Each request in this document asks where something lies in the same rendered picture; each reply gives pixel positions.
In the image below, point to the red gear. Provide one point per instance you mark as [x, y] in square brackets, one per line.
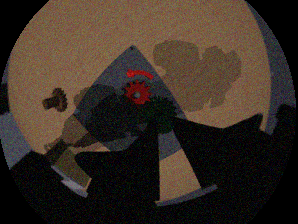
[140, 88]

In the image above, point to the green gear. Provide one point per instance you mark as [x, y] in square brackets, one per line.
[161, 111]

